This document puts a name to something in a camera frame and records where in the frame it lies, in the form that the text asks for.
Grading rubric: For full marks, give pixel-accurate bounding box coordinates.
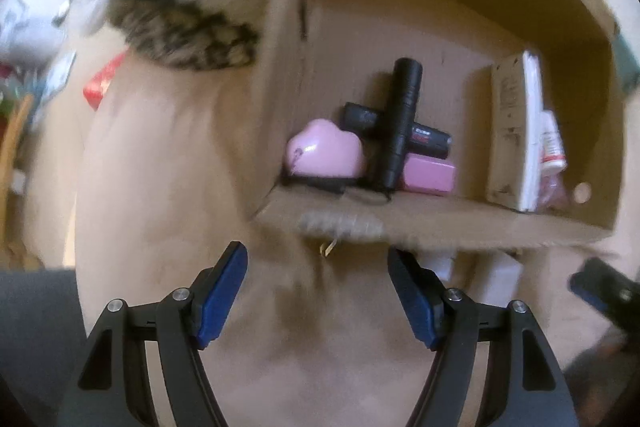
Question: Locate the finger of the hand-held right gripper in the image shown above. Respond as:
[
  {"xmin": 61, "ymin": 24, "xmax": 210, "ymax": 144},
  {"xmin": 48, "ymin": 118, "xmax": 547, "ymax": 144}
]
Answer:
[{"xmin": 569, "ymin": 257, "xmax": 640, "ymax": 339}]

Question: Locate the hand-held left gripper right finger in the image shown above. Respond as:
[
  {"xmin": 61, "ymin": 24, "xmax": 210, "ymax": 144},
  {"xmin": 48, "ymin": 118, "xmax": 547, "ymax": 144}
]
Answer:
[{"xmin": 387, "ymin": 246, "xmax": 581, "ymax": 427}]

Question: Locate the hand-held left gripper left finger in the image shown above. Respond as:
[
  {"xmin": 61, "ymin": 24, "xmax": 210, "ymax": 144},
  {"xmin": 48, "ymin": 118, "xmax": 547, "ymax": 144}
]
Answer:
[{"xmin": 59, "ymin": 241, "xmax": 249, "ymax": 427}]

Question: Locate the pink rectangular box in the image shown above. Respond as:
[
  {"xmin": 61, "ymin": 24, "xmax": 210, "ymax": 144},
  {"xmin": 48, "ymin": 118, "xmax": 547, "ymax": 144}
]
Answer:
[{"xmin": 400, "ymin": 155, "xmax": 457, "ymax": 196}]

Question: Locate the black tube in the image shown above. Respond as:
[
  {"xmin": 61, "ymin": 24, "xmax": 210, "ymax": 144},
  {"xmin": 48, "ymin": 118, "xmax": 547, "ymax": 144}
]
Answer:
[{"xmin": 341, "ymin": 102, "xmax": 454, "ymax": 160}]

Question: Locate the white bottle with red label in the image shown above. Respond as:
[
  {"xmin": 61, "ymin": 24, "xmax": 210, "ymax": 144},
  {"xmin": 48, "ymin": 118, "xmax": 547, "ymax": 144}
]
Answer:
[{"xmin": 537, "ymin": 109, "xmax": 569, "ymax": 174}]

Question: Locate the pink heart-shaped case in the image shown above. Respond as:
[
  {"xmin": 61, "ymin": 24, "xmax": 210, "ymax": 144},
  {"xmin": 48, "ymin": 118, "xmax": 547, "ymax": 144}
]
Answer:
[{"xmin": 285, "ymin": 118, "xmax": 369, "ymax": 182}]

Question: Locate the black flashlight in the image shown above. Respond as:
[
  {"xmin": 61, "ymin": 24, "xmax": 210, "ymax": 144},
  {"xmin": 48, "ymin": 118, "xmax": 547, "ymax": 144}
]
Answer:
[{"xmin": 372, "ymin": 58, "xmax": 425, "ymax": 191}]

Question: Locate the beige box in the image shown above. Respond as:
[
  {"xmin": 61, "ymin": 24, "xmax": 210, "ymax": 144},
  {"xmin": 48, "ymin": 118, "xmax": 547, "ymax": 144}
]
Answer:
[{"xmin": 486, "ymin": 53, "xmax": 534, "ymax": 210}]

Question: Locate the brown cardboard box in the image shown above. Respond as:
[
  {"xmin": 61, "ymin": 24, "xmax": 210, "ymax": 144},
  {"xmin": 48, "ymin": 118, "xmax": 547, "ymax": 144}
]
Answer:
[{"xmin": 252, "ymin": 0, "xmax": 627, "ymax": 254}]

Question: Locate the dark grey cloth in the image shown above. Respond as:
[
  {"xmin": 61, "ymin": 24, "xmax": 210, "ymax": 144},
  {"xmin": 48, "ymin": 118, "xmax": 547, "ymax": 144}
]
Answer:
[{"xmin": 0, "ymin": 269, "xmax": 97, "ymax": 427}]

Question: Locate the red patterned box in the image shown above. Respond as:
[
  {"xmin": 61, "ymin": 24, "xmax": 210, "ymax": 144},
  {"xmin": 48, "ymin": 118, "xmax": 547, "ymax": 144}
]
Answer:
[{"xmin": 82, "ymin": 52, "xmax": 127, "ymax": 111}]

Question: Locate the wooden chair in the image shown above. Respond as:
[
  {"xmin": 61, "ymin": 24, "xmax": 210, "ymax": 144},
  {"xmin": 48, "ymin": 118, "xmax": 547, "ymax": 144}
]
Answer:
[{"xmin": 0, "ymin": 93, "xmax": 37, "ymax": 259}]

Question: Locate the white plastic bag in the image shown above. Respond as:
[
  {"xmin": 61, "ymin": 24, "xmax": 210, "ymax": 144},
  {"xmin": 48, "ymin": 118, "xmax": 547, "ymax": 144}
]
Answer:
[{"xmin": 0, "ymin": 0, "xmax": 67, "ymax": 64}]

